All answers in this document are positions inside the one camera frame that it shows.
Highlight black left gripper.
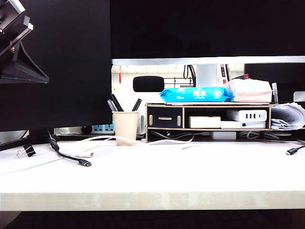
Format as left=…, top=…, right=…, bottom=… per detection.
left=0, top=0, right=50, bottom=84

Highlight black marker pen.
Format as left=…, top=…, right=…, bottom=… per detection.
left=110, top=94, right=124, bottom=112

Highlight beige paper cup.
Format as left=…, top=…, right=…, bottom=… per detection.
left=112, top=111, right=140, bottom=146

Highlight large black monitor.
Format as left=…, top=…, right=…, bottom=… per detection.
left=0, top=0, right=112, bottom=132

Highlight black monitor stand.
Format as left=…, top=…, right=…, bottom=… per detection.
left=0, top=129, right=60, bottom=152

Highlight black binder clip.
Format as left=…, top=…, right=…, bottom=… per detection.
left=16, top=145, right=37, bottom=158

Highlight transparent gel pen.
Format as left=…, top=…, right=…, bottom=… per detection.
left=106, top=99, right=118, bottom=112

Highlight black chair headrest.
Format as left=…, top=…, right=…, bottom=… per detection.
left=132, top=76, right=165, bottom=93

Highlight white translucent box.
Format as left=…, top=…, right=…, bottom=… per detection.
left=138, top=115, right=146, bottom=134

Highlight black organizer drawer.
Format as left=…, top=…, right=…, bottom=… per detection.
left=147, top=106, right=183, bottom=128

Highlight wooden desk organizer shelf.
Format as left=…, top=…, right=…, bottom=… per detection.
left=145, top=102, right=305, bottom=144

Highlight blue wet wipes pack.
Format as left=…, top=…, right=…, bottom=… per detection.
left=159, top=86, right=235, bottom=103

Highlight light grey stand column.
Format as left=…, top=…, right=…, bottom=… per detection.
left=195, top=64, right=218, bottom=88

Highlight black monitor silver bezel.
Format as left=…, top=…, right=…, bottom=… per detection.
left=109, top=0, right=305, bottom=66

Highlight beige cardboard box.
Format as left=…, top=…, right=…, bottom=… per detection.
left=187, top=116, right=222, bottom=129

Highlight red white sign strip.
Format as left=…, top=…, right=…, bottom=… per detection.
left=218, top=63, right=227, bottom=85

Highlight white power adapter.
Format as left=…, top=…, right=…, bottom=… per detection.
left=210, top=131, right=237, bottom=141

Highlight flat white box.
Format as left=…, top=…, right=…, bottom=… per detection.
left=221, top=120, right=266, bottom=129

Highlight small red box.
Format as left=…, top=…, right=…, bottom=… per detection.
left=232, top=73, right=250, bottom=81

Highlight pink tissue pack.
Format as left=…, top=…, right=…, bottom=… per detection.
left=225, top=79, right=273, bottom=103

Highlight white multiport charger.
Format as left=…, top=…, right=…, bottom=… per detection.
left=226, top=109, right=267, bottom=122

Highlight clear capped pen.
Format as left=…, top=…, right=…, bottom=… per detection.
left=271, top=82, right=279, bottom=104

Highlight folded printed papers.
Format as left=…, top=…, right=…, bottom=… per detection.
left=270, top=103, right=305, bottom=131

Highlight silver monitor stand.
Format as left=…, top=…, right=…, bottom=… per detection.
left=293, top=91, right=305, bottom=104

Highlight black cable grey plug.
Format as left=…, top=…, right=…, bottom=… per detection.
left=46, top=130, right=93, bottom=167

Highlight thin grey-white cable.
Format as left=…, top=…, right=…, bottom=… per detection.
left=0, top=158, right=65, bottom=176

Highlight white USB-C cable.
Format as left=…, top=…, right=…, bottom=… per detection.
left=58, top=135, right=195, bottom=158

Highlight grey power cable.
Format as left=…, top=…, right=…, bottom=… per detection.
left=149, top=130, right=195, bottom=143
left=238, top=130, right=296, bottom=141

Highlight thin black USB-C cable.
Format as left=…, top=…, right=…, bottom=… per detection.
left=285, top=140, right=305, bottom=156

